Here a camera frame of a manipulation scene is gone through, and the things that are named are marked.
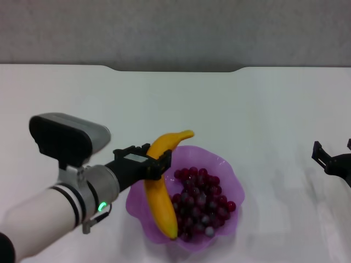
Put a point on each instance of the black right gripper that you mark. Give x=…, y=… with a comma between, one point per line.
x=341, y=167

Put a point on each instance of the purple wavy plastic bowl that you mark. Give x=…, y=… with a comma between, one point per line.
x=227, y=175

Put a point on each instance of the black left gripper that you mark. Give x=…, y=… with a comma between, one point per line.
x=129, y=170

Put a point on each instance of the yellow banana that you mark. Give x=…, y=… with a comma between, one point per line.
x=160, y=202

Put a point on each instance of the dark red grape bunch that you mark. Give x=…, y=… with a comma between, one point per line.
x=205, y=200

